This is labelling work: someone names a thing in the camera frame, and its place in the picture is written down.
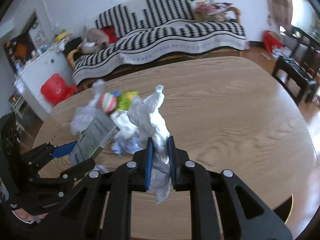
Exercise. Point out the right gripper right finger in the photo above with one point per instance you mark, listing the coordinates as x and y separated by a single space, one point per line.
222 205

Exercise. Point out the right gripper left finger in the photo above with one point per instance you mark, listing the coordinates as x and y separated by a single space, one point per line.
99 207

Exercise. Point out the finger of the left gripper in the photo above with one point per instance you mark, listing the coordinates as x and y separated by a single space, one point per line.
78 171
61 151

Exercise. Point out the green white medicine box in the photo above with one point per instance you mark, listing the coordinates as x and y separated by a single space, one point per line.
94 138

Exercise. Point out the clear plastic bag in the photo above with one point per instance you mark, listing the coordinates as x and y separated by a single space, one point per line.
83 116

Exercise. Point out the white tissue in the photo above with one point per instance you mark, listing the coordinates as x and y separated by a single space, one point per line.
144 113

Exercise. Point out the pink striped round toy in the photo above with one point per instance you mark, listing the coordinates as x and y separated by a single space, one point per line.
107 103

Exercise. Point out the yellow green popcorn bag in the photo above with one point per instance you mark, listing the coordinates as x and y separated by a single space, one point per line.
124 100

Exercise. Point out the black gold trash bin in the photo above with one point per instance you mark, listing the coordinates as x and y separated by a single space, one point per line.
284 210

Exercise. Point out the left hand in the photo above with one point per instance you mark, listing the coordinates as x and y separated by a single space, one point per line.
26 217

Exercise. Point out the red plastic stool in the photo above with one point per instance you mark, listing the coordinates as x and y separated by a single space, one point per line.
55 90

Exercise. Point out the white cabinet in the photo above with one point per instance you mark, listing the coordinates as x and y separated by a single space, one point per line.
34 75

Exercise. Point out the brown plush toy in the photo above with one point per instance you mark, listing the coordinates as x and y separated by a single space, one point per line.
94 40

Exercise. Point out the red cushion on sofa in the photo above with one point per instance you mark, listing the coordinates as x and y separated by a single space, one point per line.
109 31

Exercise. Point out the black white striped sofa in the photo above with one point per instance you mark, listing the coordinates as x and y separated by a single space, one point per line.
150 29

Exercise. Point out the black wooden chair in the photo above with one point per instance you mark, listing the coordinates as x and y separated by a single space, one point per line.
302 66

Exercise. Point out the patterned cushion on sofa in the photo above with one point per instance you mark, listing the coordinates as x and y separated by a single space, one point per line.
208 11

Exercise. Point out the red bag by wall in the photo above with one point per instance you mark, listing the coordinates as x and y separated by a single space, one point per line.
271 40

